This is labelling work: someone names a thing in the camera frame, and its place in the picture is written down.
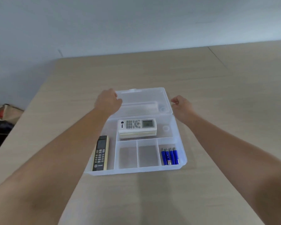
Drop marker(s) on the black and gold remote control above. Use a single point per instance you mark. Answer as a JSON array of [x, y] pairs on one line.
[[100, 153]]

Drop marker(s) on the person's left forearm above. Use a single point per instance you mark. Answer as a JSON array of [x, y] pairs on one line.
[[51, 166]]

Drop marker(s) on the beige bag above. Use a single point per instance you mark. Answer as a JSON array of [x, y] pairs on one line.
[[10, 113]]

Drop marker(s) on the clear plastic storage box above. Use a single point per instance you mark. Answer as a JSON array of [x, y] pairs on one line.
[[149, 156]]

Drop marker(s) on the blue battery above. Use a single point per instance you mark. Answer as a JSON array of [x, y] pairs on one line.
[[176, 156], [171, 156], [163, 157], [167, 156]]

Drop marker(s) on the person's left thumb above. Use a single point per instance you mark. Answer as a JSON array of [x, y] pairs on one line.
[[119, 103]]

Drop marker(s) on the person's right forearm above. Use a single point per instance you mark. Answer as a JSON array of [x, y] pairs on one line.
[[236, 166]]

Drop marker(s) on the clear plastic box lid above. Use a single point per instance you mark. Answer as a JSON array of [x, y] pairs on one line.
[[142, 100]]

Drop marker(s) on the person's right fingers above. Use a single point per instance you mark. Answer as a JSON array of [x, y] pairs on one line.
[[174, 100]]

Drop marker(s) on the cream remote control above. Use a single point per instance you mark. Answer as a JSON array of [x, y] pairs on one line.
[[138, 135]]

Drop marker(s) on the black bag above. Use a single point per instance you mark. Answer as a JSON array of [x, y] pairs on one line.
[[0, 135]]

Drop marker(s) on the white remote control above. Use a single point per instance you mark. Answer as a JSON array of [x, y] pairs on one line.
[[137, 124]]

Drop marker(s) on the person's right hand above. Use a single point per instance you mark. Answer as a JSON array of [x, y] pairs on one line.
[[183, 108]]

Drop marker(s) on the person's left hand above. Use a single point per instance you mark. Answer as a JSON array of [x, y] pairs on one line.
[[106, 101]]

